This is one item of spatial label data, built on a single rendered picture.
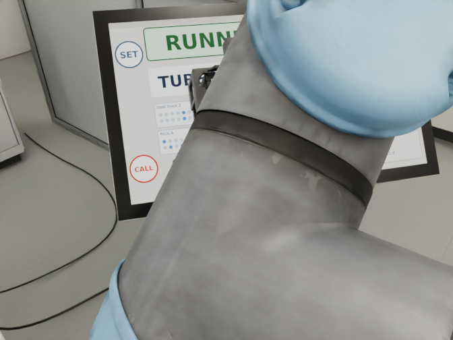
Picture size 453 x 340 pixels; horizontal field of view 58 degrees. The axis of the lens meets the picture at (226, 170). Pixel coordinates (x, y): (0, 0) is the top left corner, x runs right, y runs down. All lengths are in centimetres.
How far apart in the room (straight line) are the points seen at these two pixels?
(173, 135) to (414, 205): 180
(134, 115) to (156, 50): 10
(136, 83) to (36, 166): 198
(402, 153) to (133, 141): 43
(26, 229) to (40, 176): 42
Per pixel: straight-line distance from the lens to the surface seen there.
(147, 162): 61
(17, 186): 246
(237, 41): 16
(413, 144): 74
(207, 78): 34
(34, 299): 185
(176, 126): 61
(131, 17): 66
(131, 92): 63
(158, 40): 65
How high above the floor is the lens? 137
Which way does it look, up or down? 36 degrees down
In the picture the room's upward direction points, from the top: straight up
